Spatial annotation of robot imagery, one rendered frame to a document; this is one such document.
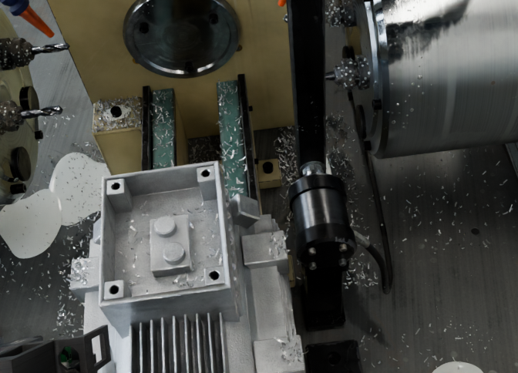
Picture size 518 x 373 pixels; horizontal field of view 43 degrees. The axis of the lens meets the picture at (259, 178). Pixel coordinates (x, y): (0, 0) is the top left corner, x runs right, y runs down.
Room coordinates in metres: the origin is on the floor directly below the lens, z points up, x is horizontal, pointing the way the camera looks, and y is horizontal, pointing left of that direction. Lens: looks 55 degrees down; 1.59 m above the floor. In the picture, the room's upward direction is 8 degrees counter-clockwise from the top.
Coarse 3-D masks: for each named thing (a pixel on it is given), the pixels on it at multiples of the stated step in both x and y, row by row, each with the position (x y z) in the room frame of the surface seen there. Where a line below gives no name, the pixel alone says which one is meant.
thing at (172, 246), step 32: (128, 192) 0.33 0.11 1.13; (160, 192) 0.34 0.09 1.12; (192, 192) 0.34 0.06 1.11; (224, 192) 0.33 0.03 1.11; (128, 224) 0.31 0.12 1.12; (160, 224) 0.29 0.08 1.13; (192, 224) 0.30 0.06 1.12; (224, 224) 0.28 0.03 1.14; (128, 256) 0.28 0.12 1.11; (160, 256) 0.27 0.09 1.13; (192, 256) 0.27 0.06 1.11; (224, 256) 0.25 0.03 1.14; (128, 288) 0.24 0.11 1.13; (160, 288) 0.25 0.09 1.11; (192, 288) 0.23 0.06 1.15; (224, 288) 0.22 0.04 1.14; (128, 320) 0.22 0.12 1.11; (160, 320) 0.22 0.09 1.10; (192, 320) 0.22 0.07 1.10; (224, 320) 0.22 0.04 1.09
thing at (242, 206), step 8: (232, 200) 0.34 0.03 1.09; (240, 200) 0.33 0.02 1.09; (248, 200) 0.34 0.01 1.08; (256, 200) 0.34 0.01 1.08; (232, 208) 0.33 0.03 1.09; (240, 208) 0.33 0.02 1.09; (248, 208) 0.33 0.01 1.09; (256, 208) 0.33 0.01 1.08; (240, 216) 0.32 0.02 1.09; (248, 216) 0.32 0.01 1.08; (256, 216) 0.32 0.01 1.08; (96, 224) 0.34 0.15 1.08; (240, 224) 0.32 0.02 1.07; (248, 224) 0.32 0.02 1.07; (96, 232) 0.33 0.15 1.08; (96, 240) 0.32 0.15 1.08
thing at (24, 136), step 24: (0, 24) 0.64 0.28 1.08; (0, 48) 0.60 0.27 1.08; (24, 48) 0.61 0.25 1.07; (0, 72) 0.58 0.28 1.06; (24, 72) 0.64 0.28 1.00; (0, 96) 0.55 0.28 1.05; (24, 96) 0.60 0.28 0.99; (0, 120) 0.50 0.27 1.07; (24, 120) 0.51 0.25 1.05; (0, 144) 0.50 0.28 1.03; (24, 144) 0.54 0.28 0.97; (0, 168) 0.47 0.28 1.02; (24, 168) 0.50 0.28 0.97; (0, 192) 0.45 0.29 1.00; (24, 192) 0.48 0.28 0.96
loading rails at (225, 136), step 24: (144, 96) 0.64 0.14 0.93; (168, 96) 0.64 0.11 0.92; (240, 96) 0.61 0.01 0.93; (144, 120) 0.59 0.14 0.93; (168, 120) 0.60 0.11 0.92; (240, 120) 0.58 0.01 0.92; (144, 144) 0.55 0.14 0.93; (168, 144) 0.55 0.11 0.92; (144, 168) 0.51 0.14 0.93; (240, 168) 0.50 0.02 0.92; (264, 168) 0.56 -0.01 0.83
